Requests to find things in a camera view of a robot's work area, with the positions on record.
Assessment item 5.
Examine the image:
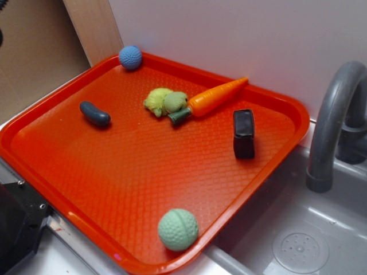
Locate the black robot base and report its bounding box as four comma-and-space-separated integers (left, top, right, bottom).
1, 180, 50, 274

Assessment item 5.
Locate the black box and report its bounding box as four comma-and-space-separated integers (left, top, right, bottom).
233, 109, 255, 159

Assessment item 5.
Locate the orange plastic carrot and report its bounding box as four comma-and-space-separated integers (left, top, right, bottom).
168, 77, 248, 126

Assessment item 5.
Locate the green plush toy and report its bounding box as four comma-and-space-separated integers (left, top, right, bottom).
143, 88, 188, 117

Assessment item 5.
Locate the orange plastic tray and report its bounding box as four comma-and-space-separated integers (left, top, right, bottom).
1, 54, 310, 274

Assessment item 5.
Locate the green dimpled ball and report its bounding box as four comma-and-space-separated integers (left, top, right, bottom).
158, 209, 199, 252

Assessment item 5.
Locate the blue dimpled ball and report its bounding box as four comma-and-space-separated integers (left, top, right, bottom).
118, 46, 143, 70

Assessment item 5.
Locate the dark grey bean toy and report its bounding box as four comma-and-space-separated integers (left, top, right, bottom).
79, 101, 111, 127

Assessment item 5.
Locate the grey plastic sink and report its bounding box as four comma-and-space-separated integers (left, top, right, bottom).
200, 144, 367, 275

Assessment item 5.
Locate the wooden board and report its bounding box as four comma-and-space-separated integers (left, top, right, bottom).
63, 0, 124, 66

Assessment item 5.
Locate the grey plastic faucet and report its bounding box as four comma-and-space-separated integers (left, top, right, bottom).
306, 61, 366, 193

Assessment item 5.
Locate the brown cardboard panel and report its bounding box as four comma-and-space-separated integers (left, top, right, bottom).
1, 1, 90, 123

